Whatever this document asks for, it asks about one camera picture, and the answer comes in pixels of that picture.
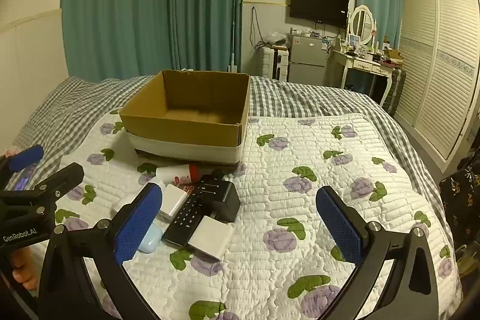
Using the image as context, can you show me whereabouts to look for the white ribbed suitcase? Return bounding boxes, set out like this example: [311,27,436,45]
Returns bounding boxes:
[262,46,290,82]

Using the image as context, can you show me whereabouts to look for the silver small fridge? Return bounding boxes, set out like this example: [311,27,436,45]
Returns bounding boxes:
[288,34,331,84]

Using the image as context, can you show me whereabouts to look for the white dressing table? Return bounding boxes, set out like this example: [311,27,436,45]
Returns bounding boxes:
[332,48,404,109]

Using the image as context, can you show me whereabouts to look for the cardboard box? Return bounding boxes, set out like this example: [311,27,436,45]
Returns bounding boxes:
[119,70,251,166]

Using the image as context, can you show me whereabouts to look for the light blue earbud case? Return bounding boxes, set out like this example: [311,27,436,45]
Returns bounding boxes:
[137,220,164,254]

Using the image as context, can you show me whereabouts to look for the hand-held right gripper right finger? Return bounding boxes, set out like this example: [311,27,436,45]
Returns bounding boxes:
[316,186,439,320]

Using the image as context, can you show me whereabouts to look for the white bottle with red cap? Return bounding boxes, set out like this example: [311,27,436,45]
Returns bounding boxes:
[155,163,200,184]

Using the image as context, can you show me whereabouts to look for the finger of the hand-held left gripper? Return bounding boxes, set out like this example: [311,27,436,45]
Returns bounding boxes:
[0,145,45,190]
[0,163,85,219]

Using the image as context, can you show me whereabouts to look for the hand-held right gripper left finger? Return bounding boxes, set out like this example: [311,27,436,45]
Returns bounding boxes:
[37,182,164,320]

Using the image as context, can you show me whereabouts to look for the wide green curtain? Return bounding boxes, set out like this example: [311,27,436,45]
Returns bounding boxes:
[61,0,244,82]

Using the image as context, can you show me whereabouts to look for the white floral quilt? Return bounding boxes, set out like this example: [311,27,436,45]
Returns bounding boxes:
[49,112,464,320]

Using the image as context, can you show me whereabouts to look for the grey gingham bed sheet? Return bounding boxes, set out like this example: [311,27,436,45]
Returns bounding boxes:
[7,74,456,268]

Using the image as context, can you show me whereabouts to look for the white oval vanity mirror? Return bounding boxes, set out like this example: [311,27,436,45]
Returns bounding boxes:
[349,4,377,43]

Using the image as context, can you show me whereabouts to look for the black remote control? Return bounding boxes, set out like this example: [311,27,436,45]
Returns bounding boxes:
[161,175,226,249]

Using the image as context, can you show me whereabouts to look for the clear plastic bag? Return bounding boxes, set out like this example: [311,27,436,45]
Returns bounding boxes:
[264,31,291,48]

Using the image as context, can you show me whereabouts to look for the black rectangular box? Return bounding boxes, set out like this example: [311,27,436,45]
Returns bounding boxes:
[210,181,241,223]

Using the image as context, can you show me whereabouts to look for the white square box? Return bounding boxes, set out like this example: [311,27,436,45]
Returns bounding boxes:
[187,216,234,261]

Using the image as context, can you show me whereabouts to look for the black wall television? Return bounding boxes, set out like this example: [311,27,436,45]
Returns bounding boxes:
[290,0,349,30]

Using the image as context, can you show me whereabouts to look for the dark floral cloth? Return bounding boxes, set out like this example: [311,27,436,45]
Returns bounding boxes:
[439,149,480,268]

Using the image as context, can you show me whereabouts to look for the white floor mop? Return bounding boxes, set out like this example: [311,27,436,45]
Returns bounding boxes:
[228,0,241,73]

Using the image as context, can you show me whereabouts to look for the hanging wall cables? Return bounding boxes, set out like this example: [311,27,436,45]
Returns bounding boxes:
[250,7,265,51]

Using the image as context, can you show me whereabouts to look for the white louvred wardrobe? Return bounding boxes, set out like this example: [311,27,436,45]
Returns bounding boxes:
[392,0,480,172]

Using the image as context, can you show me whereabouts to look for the dark hard suitcase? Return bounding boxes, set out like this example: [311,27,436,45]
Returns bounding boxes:
[382,67,407,114]

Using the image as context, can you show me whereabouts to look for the person's left hand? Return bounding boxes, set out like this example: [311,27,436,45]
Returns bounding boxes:
[10,248,40,291]

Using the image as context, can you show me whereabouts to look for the small white charger block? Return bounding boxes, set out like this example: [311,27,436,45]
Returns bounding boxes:
[159,184,188,220]

